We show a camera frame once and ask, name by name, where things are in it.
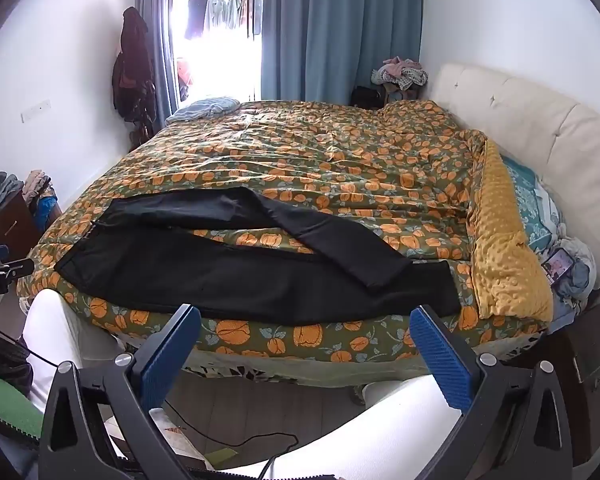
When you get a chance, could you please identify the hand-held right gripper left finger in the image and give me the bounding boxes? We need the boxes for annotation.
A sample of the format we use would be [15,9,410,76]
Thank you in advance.
[39,303,216,480]

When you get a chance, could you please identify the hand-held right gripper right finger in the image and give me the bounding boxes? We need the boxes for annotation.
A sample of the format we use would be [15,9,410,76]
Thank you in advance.
[409,305,588,480]

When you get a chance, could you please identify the black pants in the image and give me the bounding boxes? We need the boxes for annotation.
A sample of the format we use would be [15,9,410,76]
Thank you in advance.
[55,187,462,327]

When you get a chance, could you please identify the brown wooden dresser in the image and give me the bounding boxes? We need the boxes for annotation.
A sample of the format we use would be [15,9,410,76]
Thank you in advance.
[0,190,43,256]

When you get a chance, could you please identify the blue cloth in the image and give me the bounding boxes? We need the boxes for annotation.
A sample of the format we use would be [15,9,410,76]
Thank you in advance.
[32,195,61,233]

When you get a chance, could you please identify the person's left leg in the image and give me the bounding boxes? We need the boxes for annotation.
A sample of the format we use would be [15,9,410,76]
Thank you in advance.
[22,290,131,411]

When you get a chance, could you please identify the person's leg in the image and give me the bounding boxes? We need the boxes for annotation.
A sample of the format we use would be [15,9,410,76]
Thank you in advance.
[22,290,131,411]
[275,375,461,480]

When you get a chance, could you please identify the dark cloth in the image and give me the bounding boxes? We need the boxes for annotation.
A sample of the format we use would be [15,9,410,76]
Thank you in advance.
[0,330,33,396]

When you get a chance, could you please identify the beige pink clothes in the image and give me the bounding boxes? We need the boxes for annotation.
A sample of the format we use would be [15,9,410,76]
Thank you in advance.
[22,170,56,206]

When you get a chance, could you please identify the person's right leg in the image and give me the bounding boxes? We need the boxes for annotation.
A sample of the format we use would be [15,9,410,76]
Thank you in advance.
[275,375,461,480]

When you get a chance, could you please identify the leaf print bed skirt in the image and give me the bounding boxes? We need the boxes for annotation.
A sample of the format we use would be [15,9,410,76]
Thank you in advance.
[115,345,431,388]

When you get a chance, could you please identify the yellow-green paper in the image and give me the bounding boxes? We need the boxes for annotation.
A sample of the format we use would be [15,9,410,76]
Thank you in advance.
[205,447,238,471]

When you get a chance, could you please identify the yellow dotted blanket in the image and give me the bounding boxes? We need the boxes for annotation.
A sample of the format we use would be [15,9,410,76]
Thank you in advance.
[467,137,555,322]

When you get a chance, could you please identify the brown wooden nightstand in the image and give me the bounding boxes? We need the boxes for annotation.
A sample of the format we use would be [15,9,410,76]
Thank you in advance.
[500,302,600,466]

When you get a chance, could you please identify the smartphone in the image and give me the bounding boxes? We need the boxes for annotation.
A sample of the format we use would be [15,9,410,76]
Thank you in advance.
[541,249,575,281]

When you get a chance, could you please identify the white blue clothes heap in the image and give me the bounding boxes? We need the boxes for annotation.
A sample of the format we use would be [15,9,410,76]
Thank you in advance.
[555,235,598,311]

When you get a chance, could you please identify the teal patterned bed sheet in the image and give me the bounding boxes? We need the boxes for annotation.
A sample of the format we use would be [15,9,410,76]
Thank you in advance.
[500,155,566,251]

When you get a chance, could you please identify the orange floral green quilt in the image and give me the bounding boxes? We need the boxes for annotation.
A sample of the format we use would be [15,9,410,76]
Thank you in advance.
[16,99,488,366]

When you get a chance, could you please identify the blue striped pillow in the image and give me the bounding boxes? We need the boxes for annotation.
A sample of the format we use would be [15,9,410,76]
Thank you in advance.
[166,96,241,123]

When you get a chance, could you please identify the narrow blue curtain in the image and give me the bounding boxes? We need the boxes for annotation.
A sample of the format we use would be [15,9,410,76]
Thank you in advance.
[134,0,173,123]

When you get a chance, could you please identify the cream padded headboard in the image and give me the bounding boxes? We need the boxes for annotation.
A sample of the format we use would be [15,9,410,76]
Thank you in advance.
[425,62,600,291]

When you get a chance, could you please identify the black bag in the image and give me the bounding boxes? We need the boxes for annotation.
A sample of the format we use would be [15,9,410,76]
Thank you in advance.
[351,86,386,109]

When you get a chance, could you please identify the glass balcony door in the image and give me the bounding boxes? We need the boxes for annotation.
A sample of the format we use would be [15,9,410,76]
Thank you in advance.
[167,0,266,103]

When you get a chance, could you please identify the pile of pink grey clothes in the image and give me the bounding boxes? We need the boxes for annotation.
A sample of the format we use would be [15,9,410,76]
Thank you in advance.
[371,56,429,91]

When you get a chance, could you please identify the row of hanging clothes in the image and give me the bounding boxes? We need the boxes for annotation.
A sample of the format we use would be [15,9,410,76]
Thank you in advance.
[184,0,263,41]

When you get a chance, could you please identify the wide blue curtain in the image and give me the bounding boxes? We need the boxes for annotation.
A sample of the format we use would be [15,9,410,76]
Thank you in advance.
[260,0,423,108]

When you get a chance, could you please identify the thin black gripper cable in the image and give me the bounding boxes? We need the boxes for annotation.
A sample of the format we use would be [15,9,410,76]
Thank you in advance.
[0,320,58,367]

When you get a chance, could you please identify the black floor cable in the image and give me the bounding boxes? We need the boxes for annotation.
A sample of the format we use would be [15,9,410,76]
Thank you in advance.
[165,400,301,480]

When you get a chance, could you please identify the dark coats on wall hook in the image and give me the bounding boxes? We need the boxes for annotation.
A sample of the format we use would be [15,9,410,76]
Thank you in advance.
[111,6,157,123]

